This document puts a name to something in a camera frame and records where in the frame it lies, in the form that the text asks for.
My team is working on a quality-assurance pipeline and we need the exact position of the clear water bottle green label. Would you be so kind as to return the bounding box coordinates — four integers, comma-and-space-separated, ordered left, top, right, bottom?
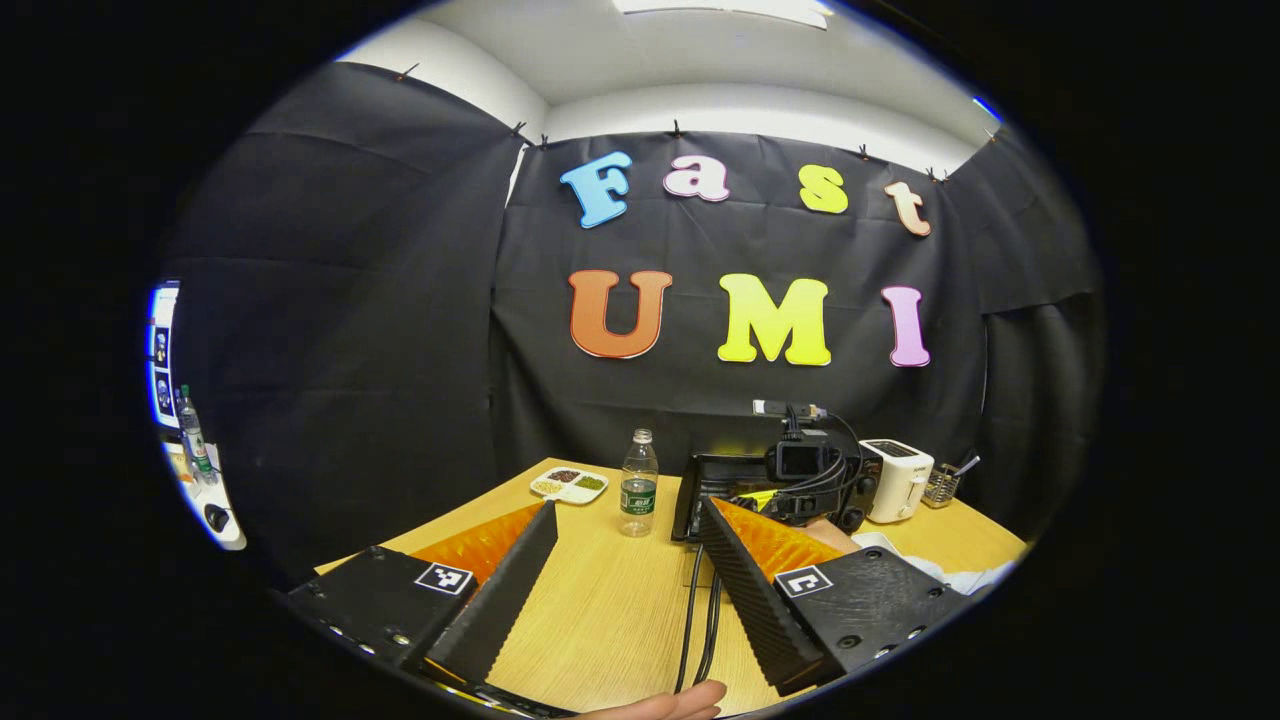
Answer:
619, 428, 660, 538

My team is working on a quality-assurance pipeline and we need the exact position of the green capped plastic bottle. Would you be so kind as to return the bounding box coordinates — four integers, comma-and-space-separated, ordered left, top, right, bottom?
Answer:
176, 384, 215, 484

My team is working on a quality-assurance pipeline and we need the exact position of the black backdrop cloth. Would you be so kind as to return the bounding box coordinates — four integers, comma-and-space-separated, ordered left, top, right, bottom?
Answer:
160, 62, 1106, 591

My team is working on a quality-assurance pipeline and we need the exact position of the white divided snack dish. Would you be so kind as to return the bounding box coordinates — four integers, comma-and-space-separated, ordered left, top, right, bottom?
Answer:
529, 466, 609, 505

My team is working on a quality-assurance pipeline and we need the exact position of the black electric oven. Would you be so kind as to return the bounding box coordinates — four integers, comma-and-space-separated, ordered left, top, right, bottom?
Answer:
672, 452, 881, 544

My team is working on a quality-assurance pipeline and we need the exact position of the wall poster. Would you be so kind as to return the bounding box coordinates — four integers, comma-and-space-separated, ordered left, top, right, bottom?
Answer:
148, 283, 183, 429

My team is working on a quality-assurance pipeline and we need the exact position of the large ceiling light panel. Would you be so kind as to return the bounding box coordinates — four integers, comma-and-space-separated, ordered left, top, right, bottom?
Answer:
612, 0, 834, 29

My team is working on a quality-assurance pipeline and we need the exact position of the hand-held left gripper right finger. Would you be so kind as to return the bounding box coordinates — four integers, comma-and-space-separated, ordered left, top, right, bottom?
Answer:
697, 495, 976, 698

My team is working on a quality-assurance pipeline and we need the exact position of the black cable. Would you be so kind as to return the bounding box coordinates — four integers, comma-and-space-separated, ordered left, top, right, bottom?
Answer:
694, 572, 725, 686
674, 545, 704, 695

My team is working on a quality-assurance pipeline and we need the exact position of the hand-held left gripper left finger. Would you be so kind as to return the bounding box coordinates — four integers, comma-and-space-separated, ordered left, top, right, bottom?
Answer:
288, 498, 559, 691

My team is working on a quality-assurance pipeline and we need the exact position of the wire mesh cutlery basket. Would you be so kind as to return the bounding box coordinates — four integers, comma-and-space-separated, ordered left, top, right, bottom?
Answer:
922, 462, 963, 509

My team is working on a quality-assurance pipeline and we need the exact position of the white side table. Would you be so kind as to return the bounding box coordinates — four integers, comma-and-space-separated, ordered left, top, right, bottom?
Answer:
163, 440, 248, 551

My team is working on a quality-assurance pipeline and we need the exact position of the white toaster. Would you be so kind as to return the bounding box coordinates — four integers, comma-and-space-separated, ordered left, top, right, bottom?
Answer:
858, 438, 935, 524

